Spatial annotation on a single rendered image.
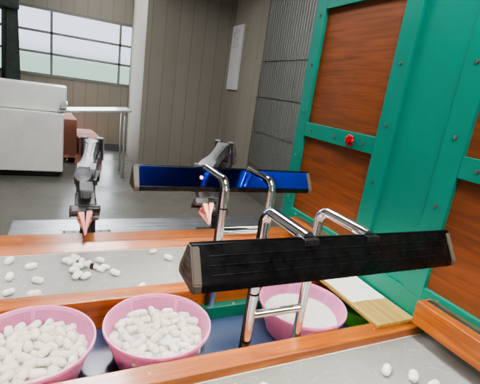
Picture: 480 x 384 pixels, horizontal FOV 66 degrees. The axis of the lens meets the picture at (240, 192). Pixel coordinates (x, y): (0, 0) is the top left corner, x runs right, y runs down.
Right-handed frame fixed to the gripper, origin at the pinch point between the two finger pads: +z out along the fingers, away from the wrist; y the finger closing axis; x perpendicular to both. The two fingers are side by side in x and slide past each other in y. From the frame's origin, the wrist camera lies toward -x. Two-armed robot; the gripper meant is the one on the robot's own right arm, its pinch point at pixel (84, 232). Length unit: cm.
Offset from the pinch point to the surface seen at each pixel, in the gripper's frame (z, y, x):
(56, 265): 11.4, -8.8, 0.3
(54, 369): 48, -8, -31
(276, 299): 37, 55, -20
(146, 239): 0.8, 22.0, 6.0
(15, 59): -428, -72, 288
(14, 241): -1.7, -21.7, 8.1
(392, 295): 44, 89, -34
